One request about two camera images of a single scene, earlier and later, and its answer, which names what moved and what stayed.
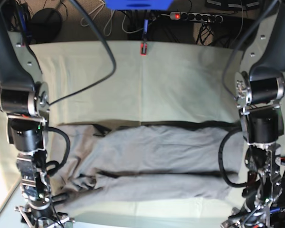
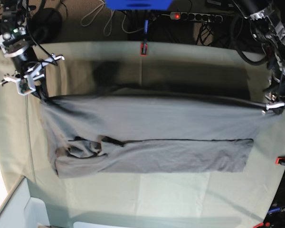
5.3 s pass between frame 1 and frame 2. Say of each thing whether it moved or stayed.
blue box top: stayed
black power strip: stayed
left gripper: moved
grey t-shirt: moved
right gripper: moved
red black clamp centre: stayed
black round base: stayed
